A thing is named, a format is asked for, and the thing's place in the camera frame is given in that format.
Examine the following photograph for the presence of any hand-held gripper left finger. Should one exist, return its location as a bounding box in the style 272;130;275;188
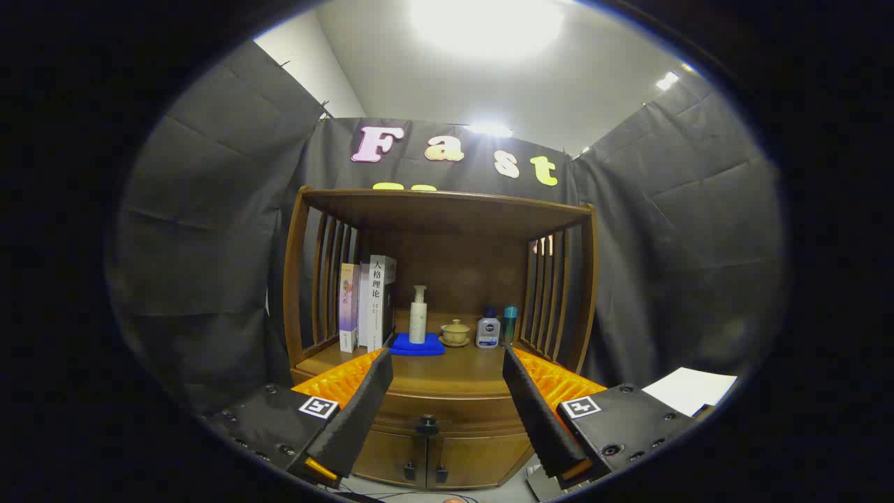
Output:
203;347;394;490

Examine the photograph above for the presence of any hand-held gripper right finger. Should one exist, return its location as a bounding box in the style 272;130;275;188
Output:
503;346;717;493

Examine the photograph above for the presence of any wooden drawer with black knob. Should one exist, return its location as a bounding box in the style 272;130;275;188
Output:
374;390;535;439

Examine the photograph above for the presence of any wooden cabinet door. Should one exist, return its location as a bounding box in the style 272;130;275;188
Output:
426;433;533;490
353;430;428;488

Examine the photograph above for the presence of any wooden countertop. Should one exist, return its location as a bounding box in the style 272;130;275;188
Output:
292;318;584;399

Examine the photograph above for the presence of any wooden cabinet with slatted shelf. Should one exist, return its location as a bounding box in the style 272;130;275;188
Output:
283;185;599;490

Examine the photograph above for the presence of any blue folded cloth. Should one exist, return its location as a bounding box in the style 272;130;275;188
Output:
390;333;446;357

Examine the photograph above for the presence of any white lotion bottle blue cap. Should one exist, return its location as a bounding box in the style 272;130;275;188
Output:
476;307;501;349

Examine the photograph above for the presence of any thin white book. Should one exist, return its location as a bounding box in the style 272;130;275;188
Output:
358;264;372;348

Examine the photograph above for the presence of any purple book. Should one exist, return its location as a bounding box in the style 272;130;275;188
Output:
339;263;362;353

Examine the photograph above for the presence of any white pump bottle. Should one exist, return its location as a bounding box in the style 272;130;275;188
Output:
409;285;428;345

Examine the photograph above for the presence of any thick white book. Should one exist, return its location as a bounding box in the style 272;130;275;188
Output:
367;254;397;352

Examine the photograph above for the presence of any yellow lidded tea cup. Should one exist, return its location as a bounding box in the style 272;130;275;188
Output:
439;319;472;348

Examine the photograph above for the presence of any white topped grey unit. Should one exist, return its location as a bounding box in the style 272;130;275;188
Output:
643;367;738;418

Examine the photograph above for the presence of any black backdrop cloth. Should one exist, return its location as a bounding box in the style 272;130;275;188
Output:
105;38;786;413

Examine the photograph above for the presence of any ceiling light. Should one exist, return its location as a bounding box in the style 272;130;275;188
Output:
409;0;565;60

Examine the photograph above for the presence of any black floor cable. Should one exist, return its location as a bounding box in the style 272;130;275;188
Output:
335;489;483;503

